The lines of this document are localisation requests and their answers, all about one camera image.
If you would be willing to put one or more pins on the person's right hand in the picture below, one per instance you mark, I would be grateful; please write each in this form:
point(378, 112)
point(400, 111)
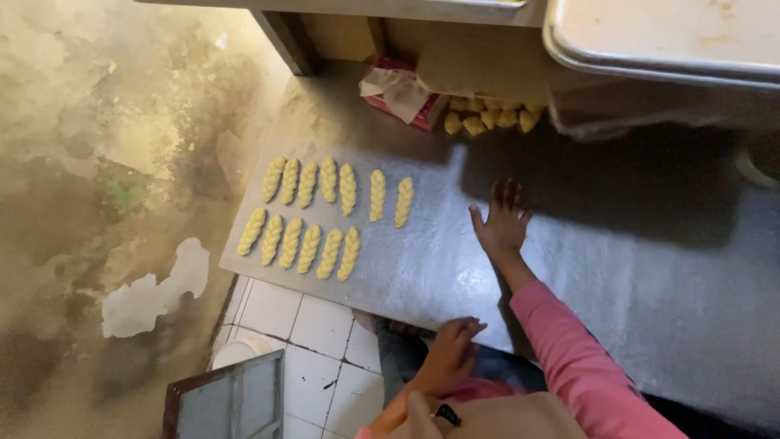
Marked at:
point(503, 231)

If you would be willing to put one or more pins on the red packet with torn paper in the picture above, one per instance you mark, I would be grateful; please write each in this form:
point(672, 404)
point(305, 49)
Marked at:
point(399, 91)

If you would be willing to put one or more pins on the white round bucket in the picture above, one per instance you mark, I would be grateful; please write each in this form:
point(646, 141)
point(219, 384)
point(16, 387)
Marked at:
point(241, 352)

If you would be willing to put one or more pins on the pile of small dough lumps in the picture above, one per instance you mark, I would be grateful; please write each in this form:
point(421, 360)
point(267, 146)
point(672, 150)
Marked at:
point(490, 116)

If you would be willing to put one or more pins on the rows of braided dough pieces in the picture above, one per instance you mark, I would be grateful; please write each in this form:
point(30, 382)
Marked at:
point(317, 216)

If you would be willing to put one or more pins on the black scarf pin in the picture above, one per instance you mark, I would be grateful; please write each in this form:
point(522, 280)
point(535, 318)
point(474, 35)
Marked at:
point(448, 414)

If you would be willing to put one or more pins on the person's left hand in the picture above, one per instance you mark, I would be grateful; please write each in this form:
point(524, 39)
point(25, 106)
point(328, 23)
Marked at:
point(450, 361)

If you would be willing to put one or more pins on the wood-framed metal tray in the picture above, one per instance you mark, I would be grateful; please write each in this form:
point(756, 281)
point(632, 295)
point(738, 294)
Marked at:
point(228, 399)

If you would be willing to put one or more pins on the brown cardboard sheet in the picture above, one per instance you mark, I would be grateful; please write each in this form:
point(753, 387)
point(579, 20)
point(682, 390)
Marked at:
point(481, 61)

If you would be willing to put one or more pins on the wooden shelf with metal top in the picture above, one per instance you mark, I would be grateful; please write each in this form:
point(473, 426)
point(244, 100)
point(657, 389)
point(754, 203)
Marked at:
point(286, 36)

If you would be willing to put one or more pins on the person's jeans-clad legs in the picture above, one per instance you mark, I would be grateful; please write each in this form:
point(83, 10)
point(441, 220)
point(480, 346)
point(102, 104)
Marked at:
point(399, 360)

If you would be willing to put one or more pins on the grey plastic sheet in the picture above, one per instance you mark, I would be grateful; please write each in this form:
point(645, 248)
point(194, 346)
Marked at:
point(658, 110)

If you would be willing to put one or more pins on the grey round container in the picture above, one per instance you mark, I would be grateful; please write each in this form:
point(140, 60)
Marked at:
point(758, 167)

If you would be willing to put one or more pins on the large metal baking tray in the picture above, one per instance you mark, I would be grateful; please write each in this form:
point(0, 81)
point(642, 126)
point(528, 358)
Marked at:
point(664, 36)

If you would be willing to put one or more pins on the person's left fingers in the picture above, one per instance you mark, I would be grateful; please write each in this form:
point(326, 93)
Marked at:
point(463, 328)

